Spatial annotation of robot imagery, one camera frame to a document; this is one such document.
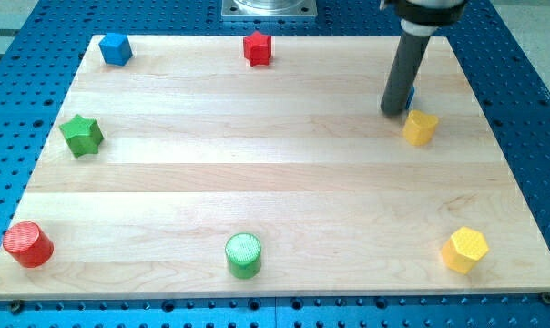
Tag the blue triangle block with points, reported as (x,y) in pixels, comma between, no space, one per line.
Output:
(410,98)

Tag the light wooden board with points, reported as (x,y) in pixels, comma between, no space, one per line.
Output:
(199,146)

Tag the green cylinder block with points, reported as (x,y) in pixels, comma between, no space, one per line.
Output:
(243,254)

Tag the red star block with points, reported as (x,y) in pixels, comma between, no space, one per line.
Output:
(257,49)

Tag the yellow heart block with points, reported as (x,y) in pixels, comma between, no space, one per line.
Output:
(419,127)

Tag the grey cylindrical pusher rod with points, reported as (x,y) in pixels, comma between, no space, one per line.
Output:
(408,57)

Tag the green star block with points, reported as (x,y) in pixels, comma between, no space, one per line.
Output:
(82,135)

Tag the blue cube block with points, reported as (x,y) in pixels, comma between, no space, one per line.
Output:
(115,49)

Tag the yellow hexagon block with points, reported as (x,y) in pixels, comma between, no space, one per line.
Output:
(464,249)

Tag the red cylinder block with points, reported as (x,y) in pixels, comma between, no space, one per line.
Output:
(28,244)

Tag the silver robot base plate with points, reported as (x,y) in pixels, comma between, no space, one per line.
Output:
(268,8)

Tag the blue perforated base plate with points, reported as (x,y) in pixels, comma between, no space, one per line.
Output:
(38,68)

